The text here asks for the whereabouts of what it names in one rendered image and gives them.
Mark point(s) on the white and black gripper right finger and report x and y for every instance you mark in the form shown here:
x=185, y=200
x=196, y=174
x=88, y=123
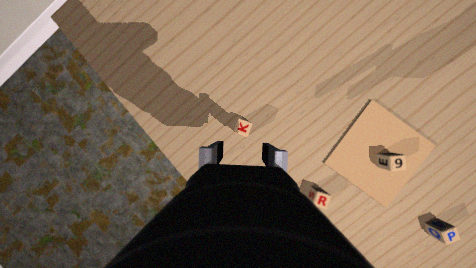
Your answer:
x=272, y=156

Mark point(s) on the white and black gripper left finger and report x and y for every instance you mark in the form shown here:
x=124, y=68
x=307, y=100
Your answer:
x=211, y=154

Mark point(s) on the tan square mat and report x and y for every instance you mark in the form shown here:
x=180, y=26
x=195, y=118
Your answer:
x=374, y=131

